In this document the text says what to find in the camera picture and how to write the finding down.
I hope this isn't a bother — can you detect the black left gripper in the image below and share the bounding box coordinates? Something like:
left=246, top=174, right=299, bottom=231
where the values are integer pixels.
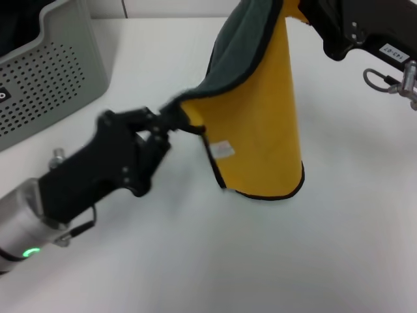
left=37, top=106, right=185, bottom=226

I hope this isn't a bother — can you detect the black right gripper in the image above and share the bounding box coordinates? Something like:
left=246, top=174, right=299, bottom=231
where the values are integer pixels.
left=298, top=0, right=417, bottom=71

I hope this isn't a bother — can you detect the yellow and green towel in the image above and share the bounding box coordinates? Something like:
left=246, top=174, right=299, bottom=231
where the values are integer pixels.
left=159, top=0, right=310, bottom=201

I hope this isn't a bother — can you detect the grey perforated storage box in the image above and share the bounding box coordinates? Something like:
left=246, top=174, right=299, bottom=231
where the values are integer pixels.
left=0, top=0, right=110, bottom=153

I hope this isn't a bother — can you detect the silver angled connector plug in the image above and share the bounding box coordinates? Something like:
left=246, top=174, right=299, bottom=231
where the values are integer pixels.
left=48, top=148, right=66, bottom=170

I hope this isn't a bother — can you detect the grey right gripper cable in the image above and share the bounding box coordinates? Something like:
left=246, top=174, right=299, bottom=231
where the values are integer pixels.
left=363, top=60, right=417, bottom=110

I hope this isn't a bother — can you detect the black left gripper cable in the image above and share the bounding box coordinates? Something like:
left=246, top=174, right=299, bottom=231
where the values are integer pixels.
left=53, top=207, right=98, bottom=247

